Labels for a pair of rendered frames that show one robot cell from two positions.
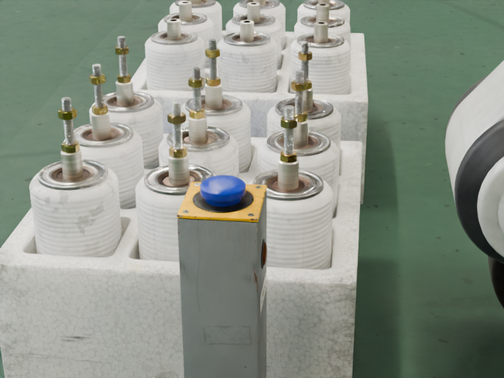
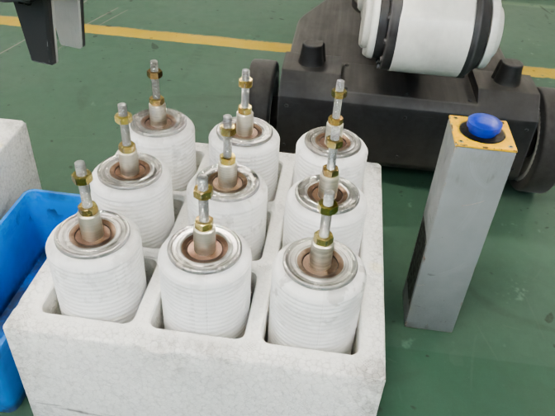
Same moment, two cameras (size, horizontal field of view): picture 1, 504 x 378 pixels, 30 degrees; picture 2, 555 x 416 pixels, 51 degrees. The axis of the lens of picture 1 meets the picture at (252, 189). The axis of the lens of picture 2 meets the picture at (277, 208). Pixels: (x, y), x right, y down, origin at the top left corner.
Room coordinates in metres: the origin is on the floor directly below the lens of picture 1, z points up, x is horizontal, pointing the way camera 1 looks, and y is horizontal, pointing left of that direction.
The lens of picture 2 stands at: (1.00, 0.63, 0.65)
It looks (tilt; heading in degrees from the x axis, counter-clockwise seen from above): 38 degrees down; 268
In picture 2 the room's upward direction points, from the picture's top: 4 degrees clockwise
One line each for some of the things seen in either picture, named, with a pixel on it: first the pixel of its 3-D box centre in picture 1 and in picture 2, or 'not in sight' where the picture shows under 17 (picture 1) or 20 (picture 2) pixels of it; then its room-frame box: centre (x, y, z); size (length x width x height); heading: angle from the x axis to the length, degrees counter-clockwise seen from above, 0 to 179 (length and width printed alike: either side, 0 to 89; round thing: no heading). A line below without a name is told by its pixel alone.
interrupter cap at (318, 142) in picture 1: (298, 143); (244, 131); (1.03, -0.06, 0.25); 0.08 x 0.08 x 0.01
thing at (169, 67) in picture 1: (176, 91); not in sight; (1.48, 0.12, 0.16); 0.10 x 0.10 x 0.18
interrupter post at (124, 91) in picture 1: (124, 93); (91, 224); (1.17, 0.17, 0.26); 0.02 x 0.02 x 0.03
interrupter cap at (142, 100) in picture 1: (125, 102); (92, 234); (1.17, 0.17, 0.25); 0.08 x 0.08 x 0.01
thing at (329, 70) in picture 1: (319, 95); not in sight; (1.46, -0.11, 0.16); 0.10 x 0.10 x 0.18
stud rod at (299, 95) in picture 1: (299, 102); (245, 96); (1.03, -0.06, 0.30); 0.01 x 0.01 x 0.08
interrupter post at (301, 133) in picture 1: (298, 133); (244, 123); (1.03, -0.06, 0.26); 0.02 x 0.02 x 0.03
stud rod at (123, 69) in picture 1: (123, 65); (85, 194); (1.17, 0.17, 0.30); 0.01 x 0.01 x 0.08
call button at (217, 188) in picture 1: (223, 193); (483, 127); (0.75, 0.03, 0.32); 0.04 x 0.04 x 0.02
